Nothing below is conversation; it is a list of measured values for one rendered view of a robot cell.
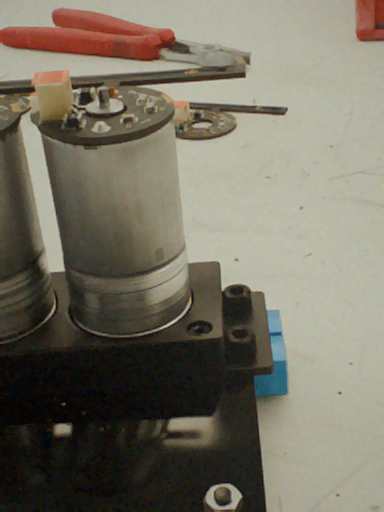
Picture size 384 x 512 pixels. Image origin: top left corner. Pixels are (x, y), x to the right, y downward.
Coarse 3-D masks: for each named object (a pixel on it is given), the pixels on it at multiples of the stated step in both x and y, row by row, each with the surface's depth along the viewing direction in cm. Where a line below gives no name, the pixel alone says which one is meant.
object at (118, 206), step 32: (160, 128) 16; (64, 160) 15; (96, 160) 15; (128, 160) 15; (160, 160) 16; (64, 192) 16; (96, 192) 16; (128, 192) 16; (160, 192) 16; (64, 224) 16; (96, 224) 16; (128, 224) 16; (160, 224) 16; (64, 256) 17; (96, 256) 16; (128, 256) 16; (160, 256) 16; (96, 288) 17; (128, 288) 16; (160, 288) 17; (96, 320) 17; (128, 320) 17; (160, 320) 17
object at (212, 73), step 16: (240, 64) 18; (16, 80) 18; (80, 80) 18; (96, 80) 17; (112, 80) 17; (128, 80) 17; (144, 80) 17; (160, 80) 17; (176, 80) 17; (192, 80) 17; (208, 80) 17
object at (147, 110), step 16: (80, 96) 16; (96, 96) 17; (112, 96) 17; (128, 96) 17; (144, 96) 16; (160, 96) 16; (128, 112) 16; (144, 112) 16; (160, 112) 16; (48, 128) 15; (64, 128) 15; (80, 128) 15; (112, 128) 15; (128, 128) 15; (144, 128) 15
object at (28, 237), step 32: (0, 160) 16; (0, 192) 16; (32, 192) 17; (0, 224) 16; (32, 224) 17; (0, 256) 16; (32, 256) 17; (0, 288) 17; (32, 288) 17; (0, 320) 17; (32, 320) 17
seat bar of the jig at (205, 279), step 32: (64, 288) 19; (192, 288) 18; (64, 320) 18; (192, 320) 17; (0, 352) 17; (32, 352) 17; (64, 352) 17; (96, 352) 17; (128, 352) 17; (160, 352) 17; (192, 352) 17; (224, 352) 17; (0, 384) 17; (32, 384) 17; (64, 384) 17; (96, 384) 17; (128, 384) 17
